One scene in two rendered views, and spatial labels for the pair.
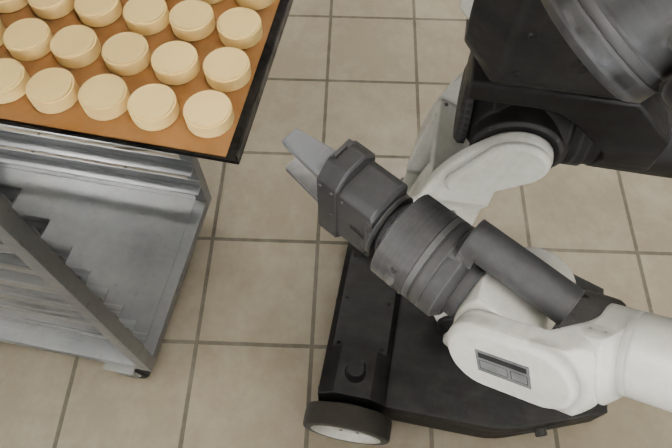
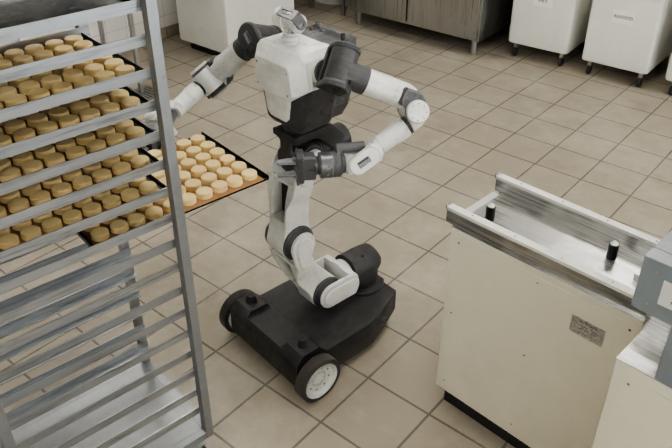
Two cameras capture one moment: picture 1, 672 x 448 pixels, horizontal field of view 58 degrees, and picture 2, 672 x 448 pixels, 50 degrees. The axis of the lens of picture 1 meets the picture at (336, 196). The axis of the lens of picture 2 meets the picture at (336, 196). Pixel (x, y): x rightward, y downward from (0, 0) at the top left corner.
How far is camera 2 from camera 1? 1.99 m
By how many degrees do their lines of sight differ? 44
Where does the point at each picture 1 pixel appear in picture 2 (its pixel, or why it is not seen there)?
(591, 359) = (375, 144)
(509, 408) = (366, 314)
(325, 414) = (308, 368)
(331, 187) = (301, 158)
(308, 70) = not seen: hidden behind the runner
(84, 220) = (93, 416)
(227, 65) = (239, 164)
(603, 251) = not seen: hidden behind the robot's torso
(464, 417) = (356, 329)
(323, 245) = (220, 350)
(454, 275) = (340, 155)
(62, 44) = (191, 184)
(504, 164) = not seen: hidden behind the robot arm
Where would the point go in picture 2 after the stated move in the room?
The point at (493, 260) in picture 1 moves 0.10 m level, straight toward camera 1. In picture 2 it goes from (344, 146) to (356, 160)
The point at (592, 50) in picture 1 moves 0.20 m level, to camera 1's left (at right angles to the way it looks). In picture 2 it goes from (340, 84) to (299, 105)
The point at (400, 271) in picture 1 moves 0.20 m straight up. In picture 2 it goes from (329, 164) to (329, 108)
